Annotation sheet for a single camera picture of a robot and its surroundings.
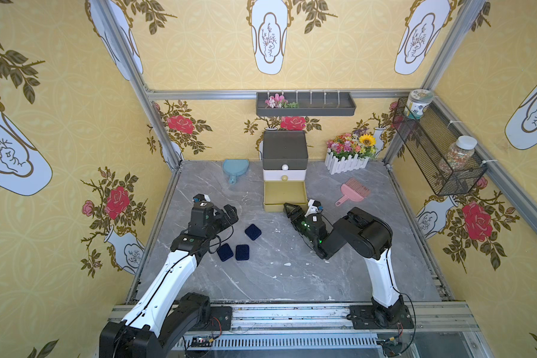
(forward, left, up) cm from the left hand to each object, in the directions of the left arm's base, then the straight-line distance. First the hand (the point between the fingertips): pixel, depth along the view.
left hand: (218, 213), depth 83 cm
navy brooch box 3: (-10, -8, -14) cm, 19 cm away
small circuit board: (-38, +4, -18) cm, 42 cm away
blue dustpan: (+39, -1, -17) cm, 43 cm away
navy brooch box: (-1, -12, -14) cm, 19 cm away
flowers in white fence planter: (+33, -57, 0) cm, 66 cm away
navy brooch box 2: (-10, -1, -14) cm, 17 cm away
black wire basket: (+25, -84, +14) cm, 89 cm away
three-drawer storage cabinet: (+20, -26, +3) cm, 33 cm away
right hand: (+10, -29, -9) cm, 32 cm away
